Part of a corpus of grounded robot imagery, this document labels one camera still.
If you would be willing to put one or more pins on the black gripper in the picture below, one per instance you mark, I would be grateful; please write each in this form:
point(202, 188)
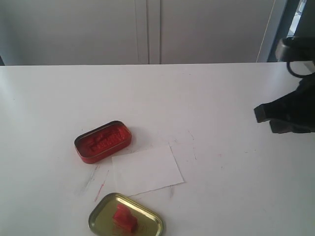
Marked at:
point(295, 107)

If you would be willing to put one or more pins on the red stamp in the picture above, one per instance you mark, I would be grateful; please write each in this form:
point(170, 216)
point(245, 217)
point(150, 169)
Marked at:
point(124, 219)

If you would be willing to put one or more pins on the red ink pad tin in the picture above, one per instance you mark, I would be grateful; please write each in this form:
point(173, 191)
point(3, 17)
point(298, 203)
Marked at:
point(102, 142)

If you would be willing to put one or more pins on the white paper sheet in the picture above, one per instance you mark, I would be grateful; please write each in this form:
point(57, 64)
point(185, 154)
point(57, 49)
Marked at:
point(145, 171)

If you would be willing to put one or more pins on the gold tin lid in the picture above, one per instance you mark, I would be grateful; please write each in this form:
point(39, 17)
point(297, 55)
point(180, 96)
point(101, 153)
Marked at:
point(101, 218)

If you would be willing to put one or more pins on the white cabinet doors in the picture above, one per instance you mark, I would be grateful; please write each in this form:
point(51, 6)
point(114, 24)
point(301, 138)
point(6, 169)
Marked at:
point(66, 32)

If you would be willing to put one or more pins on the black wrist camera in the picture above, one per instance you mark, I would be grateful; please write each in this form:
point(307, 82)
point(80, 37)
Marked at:
point(295, 49)

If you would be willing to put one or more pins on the dark window frame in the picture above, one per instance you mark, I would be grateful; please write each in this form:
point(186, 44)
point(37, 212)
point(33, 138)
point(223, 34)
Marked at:
point(298, 19)

